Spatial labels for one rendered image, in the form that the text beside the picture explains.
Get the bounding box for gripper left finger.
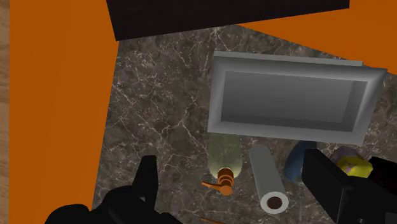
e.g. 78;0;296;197
45;155;184;224

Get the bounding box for grey paper towel roll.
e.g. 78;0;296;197
248;143;290;215

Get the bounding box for green soap dispenser orange pump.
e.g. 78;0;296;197
201;133;243;197

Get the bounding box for purple and yellow round thing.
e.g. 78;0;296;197
330;145;374;179

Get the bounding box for thin brown stick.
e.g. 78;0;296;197
200;216;225;224

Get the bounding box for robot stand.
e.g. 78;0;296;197
105;0;351;42

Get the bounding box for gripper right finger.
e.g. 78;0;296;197
302;148;397;224

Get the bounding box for grey rectangular sink basin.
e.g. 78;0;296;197
206;50;388;146

